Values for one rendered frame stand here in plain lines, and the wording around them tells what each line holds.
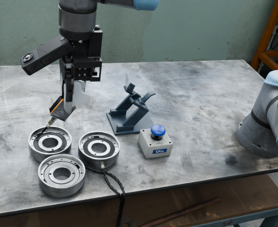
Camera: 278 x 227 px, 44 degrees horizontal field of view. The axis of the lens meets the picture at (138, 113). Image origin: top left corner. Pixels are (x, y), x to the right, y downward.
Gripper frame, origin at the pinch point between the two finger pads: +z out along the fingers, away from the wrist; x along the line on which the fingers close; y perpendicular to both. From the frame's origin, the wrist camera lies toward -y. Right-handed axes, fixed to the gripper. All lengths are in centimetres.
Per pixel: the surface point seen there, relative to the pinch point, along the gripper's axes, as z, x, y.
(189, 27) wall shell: 50, 155, 122
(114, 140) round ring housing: 10.1, -3.6, 12.5
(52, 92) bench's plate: 13.1, 24.7, 0.3
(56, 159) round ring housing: 10.2, -7.6, -3.1
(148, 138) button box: 8.7, -5.9, 21.1
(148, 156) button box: 12.1, -8.8, 20.7
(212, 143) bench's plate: 13.2, -6.2, 42.2
